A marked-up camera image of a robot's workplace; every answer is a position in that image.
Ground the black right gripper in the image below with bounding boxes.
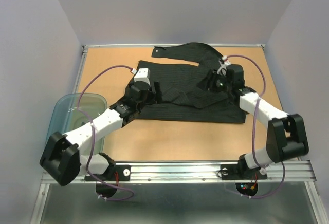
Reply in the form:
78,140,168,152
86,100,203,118
196,69,232,94

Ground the black pinstriped long sleeve shirt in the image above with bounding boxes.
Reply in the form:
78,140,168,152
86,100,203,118
137,42,246,124

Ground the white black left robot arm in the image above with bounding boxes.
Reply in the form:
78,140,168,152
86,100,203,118
40,81,162,186

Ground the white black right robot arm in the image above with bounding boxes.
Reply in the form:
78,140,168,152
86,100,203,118
197,65,309,180

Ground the clear teal plastic bin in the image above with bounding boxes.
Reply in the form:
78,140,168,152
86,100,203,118
45,92,108,158

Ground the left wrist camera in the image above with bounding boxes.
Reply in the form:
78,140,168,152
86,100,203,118
131,68,150,85

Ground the aluminium front mounting rail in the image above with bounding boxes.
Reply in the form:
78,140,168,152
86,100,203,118
42,160,317,183

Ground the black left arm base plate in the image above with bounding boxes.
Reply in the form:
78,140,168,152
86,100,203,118
89,164,131,181

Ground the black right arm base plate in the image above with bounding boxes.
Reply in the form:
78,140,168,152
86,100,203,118
217,164,268,180

